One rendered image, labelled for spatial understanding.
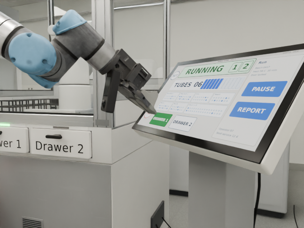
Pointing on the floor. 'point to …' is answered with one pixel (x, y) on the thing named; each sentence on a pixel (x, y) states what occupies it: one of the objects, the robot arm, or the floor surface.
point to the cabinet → (86, 191)
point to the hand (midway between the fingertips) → (151, 113)
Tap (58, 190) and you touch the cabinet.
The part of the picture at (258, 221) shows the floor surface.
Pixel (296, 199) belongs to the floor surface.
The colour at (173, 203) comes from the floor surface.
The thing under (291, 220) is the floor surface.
